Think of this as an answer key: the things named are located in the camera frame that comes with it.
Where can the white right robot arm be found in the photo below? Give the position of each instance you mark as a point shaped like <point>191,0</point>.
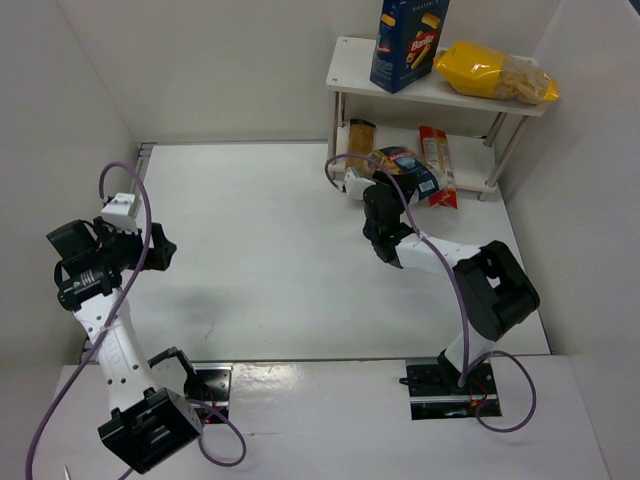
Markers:
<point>492,290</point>

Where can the red spaghetti pack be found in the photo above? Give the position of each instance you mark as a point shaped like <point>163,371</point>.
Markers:
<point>436,152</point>

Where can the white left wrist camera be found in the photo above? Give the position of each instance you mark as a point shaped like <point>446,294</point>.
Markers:
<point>121,212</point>

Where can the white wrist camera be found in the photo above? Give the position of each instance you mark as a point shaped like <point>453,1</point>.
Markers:
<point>121,212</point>
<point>354,185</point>

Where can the yellow pasta bag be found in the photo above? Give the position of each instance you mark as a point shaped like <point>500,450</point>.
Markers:
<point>475,70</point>

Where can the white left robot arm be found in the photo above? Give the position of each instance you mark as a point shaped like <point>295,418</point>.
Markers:
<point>149,422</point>

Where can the tricolor fusilli pasta bag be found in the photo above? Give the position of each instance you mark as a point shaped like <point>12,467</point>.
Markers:
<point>420,182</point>

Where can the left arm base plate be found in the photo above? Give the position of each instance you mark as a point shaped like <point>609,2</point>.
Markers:
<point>211,385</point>

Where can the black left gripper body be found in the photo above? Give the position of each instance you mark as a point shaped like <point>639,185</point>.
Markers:
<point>142,250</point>

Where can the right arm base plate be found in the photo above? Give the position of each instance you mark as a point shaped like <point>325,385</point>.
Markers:
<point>431,397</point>

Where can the blue Barilla pasta box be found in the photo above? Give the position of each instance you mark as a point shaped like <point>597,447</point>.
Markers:
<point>406,44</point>

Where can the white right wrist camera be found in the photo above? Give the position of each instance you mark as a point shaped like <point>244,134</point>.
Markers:
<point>354,185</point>

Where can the white two-tier shelf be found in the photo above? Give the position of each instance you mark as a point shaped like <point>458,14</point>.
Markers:
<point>482,133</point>

